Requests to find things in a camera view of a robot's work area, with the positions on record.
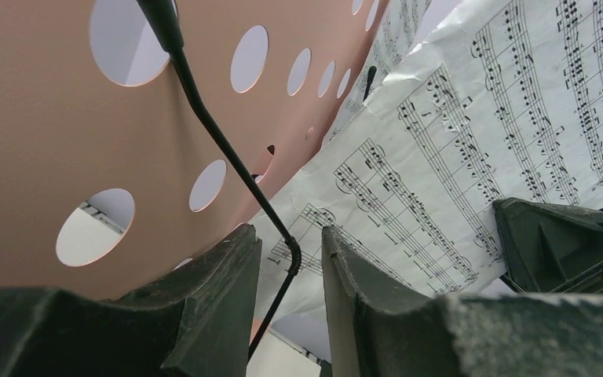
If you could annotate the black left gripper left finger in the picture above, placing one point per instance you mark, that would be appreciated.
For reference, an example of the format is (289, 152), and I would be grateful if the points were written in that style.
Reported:
(194, 321)

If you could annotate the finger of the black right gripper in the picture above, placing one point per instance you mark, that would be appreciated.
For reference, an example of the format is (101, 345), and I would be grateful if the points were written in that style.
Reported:
(550, 248)

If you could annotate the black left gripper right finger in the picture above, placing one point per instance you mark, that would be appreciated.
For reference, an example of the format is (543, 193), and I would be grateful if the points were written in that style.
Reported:
(379, 327)

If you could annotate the sheet music page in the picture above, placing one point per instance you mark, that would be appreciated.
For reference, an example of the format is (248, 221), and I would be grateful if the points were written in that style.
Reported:
(393, 41)
(504, 99)

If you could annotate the pink music stand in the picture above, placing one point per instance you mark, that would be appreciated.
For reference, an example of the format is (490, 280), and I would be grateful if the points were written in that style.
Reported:
(96, 176)

